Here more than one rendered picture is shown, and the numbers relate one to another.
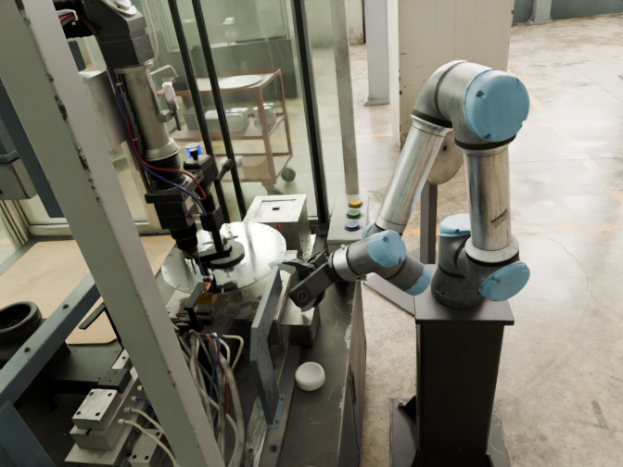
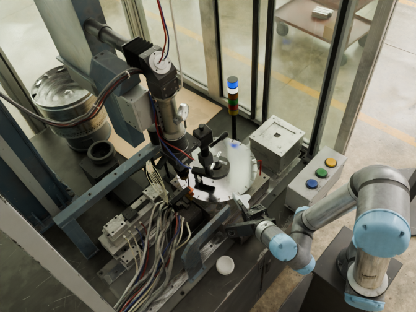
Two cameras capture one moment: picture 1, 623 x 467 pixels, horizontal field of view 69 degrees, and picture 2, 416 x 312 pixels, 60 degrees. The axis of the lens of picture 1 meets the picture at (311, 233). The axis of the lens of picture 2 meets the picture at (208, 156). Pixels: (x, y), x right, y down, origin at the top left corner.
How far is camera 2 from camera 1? 65 cm
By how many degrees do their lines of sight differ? 33
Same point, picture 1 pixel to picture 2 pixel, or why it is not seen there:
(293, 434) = (196, 291)
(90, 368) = (127, 192)
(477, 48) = not seen: outside the picture
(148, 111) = (167, 117)
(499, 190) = (371, 267)
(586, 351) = not seen: outside the picture
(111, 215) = (61, 278)
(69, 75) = (43, 251)
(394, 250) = (283, 254)
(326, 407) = (221, 288)
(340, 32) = (371, 47)
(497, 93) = (377, 234)
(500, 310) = not seen: hidden behind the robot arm
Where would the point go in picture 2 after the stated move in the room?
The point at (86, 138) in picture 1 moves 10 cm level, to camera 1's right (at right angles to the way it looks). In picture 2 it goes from (50, 264) to (89, 290)
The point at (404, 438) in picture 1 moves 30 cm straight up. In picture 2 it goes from (301, 295) to (308, 277)
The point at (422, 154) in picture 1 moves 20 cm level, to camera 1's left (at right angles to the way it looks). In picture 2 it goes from (343, 205) to (278, 178)
